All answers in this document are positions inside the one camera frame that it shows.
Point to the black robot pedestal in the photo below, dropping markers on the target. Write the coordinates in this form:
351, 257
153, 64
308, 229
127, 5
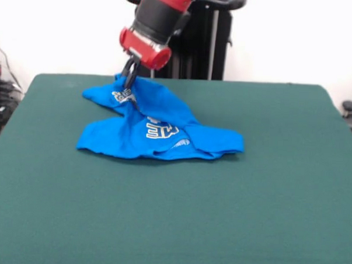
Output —
203, 45

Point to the blue printed t-shirt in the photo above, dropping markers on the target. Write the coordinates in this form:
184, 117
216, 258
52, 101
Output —
114, 138

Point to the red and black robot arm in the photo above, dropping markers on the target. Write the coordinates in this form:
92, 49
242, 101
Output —
157, 17

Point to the dark green table cloth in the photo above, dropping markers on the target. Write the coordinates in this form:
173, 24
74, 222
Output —
189, 226

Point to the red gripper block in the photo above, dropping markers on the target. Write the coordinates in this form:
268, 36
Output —
144, 50

